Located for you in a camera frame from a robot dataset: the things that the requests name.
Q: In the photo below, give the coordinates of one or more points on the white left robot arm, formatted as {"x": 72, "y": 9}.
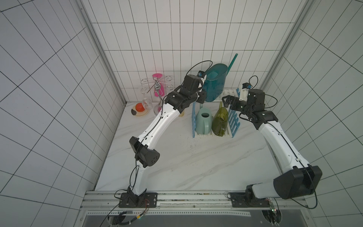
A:
{"x": 144, "y": 145}

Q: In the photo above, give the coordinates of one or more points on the mint green watering can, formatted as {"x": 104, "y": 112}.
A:
{"x": 204, "y": 121}

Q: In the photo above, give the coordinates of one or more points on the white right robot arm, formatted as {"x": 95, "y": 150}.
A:
{"x": 298, "y": 177}

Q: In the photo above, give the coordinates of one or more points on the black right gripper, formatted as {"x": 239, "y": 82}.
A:
{"x": 234, "y": 102}

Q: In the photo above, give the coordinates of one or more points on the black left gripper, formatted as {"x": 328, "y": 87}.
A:
{"x": 203, "y": 94}

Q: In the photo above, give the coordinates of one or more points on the blue and white slatted shelf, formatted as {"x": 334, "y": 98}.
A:
{"x": 233, "y": 118}

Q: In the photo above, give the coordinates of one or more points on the aluminium mounting rail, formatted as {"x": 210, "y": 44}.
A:
{"x": 180, "y": 203}

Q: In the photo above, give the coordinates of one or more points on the pink cup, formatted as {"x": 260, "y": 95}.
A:
{"x": 159, "y": 90}

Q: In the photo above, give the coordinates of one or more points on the dark teal watering can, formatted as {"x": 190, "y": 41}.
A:
{"x": 215, "y": 81}

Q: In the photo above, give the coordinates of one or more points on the clear wine glass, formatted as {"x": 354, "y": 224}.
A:
{"x": 146, "y": 101}

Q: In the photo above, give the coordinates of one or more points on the wooden plate with red ball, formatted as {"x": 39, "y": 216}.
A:
{"x": 139, "y": 110}

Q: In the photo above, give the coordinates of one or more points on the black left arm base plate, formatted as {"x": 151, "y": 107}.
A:
{"x": 145, "y": 200}

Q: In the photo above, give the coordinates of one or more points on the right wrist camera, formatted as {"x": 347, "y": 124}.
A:
{"x": 244, "y": 91}

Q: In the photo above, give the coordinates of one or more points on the chrome glass holder stand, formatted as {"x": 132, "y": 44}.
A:
{"x": 167, "y": 86}

